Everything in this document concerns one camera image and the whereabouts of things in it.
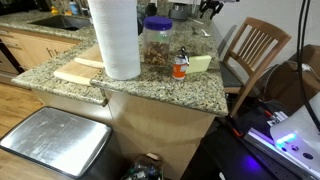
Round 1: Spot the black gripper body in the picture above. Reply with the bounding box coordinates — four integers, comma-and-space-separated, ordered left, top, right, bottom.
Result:
202, 0, 224, 6

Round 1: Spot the clear jar with purple lid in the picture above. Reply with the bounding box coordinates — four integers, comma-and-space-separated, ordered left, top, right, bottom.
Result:
141, 15, 174, 67

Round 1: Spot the thin white stick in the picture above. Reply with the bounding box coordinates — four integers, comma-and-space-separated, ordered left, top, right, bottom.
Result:
188, 17, 204, 26

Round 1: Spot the grey round container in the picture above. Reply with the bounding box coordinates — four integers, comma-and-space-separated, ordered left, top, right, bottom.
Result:
168, 3, 193, 22

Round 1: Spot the black object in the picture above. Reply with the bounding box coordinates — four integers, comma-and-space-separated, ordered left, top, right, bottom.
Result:
145, 2, 159, 18

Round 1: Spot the yellow sponge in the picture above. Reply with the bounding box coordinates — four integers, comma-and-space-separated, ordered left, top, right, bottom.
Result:
185, 54, 213, 75

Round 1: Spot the wooden chair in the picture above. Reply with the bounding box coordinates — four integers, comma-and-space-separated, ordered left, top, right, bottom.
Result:
218, 16, 293, 118

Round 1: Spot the small orange bottle with keyring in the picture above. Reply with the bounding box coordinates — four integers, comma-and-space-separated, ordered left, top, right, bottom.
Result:
171, 46, 190, 81

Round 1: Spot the dark chair cushion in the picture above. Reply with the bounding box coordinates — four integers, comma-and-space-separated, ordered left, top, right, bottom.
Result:
218, 61, 244, 89

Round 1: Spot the white paper towel roll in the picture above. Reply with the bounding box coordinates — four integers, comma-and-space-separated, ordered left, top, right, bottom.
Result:
87, 0, 142, 81

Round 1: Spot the brown cardboard box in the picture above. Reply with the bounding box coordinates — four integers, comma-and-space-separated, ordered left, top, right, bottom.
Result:
263, 44, 320, 113

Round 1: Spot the wooden island counter base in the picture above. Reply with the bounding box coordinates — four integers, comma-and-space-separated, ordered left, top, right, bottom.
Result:
31, 88, 218, 180

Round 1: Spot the blue soap bottle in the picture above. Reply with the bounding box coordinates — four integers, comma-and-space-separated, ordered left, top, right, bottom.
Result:
68, 0, 80, 16

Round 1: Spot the grey robot mounting platform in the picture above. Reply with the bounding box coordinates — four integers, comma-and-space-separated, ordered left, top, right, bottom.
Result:
244, 127, 320, 180

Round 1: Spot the wooden cutting board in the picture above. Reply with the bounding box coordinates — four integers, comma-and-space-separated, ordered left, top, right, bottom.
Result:
53, 43, 106, 87

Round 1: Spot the dark kitchen sink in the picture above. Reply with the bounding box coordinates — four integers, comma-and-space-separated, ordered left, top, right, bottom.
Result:
29, 13, 93, 32

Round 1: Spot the bag of trash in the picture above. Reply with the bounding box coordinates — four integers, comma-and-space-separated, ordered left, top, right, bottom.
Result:
120, 153, 164, 180

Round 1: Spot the wooden kitchen cabinet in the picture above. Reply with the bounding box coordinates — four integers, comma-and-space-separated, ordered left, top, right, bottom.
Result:
0, 26, 82, 72

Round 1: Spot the steel lid trash can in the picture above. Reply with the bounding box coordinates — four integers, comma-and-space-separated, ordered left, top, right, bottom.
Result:
0, 105, 124, 180

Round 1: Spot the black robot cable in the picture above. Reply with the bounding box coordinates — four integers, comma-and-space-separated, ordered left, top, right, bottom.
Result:
295, 0, 320, 133

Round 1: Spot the red handled clamp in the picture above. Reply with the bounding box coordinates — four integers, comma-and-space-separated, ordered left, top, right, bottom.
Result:
227, 114, 245, 139

